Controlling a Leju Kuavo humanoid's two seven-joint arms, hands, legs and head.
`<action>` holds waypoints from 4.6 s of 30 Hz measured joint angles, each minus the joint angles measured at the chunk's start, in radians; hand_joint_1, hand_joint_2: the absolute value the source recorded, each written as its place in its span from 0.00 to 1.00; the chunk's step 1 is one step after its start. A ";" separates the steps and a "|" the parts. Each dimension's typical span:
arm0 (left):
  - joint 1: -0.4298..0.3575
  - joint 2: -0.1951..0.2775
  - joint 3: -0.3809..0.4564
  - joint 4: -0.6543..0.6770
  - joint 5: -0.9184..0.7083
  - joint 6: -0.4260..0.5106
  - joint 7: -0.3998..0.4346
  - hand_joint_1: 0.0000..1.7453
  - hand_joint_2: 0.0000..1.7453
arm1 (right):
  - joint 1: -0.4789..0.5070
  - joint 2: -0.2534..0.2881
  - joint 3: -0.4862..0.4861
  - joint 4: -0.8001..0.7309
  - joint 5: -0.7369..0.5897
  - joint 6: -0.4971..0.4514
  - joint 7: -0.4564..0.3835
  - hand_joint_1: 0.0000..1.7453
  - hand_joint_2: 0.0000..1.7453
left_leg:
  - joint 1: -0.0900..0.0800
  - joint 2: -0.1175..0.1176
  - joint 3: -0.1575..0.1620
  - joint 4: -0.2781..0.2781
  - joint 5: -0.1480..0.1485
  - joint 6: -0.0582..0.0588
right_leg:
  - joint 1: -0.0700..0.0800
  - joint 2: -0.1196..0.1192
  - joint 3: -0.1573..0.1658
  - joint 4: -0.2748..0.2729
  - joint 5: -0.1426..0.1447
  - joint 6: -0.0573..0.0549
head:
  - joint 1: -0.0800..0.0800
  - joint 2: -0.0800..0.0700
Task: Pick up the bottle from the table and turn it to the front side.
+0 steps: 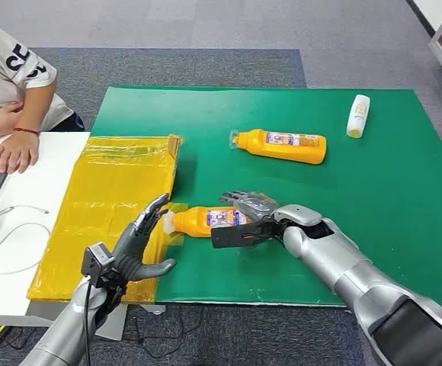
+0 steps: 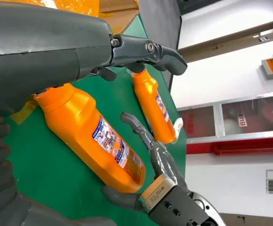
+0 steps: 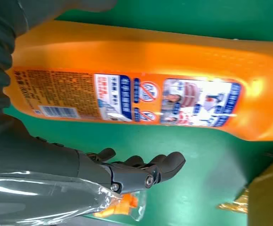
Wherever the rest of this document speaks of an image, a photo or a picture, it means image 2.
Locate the white 119 sticker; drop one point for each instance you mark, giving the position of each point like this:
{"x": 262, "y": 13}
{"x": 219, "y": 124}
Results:
{"x": 242, "y": 120}

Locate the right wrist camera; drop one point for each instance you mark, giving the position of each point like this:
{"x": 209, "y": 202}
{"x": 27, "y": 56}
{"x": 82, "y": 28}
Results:
{"x": 157, "y": 190}

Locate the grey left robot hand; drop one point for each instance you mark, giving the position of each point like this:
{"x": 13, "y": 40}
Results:
{"x": 44, "y": 46}

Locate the orange detergent bottle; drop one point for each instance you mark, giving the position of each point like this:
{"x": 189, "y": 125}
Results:
{"x": 150, "y": 103}
{"x": 80, "y": 124}

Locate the white wall socket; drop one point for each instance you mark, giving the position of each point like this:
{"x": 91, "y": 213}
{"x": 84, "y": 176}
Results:
{"x": 271, "y": 182}

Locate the fire cabinet with silver frame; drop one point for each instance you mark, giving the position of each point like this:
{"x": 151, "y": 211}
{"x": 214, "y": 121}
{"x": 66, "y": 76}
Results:
{"x": 197, "y": 121}

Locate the green table mat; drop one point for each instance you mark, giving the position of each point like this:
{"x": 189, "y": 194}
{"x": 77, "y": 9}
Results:
{"x": 56, "y": 174}

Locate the red wall strip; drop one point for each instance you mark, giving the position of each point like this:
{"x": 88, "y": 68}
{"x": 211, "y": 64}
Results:
{"x": 244, "y": 148}

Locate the brown wooden strip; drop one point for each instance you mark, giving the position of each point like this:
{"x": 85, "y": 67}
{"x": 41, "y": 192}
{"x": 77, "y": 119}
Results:
{"x": 221, "y": 42}
{"x": 256, "y": 220}

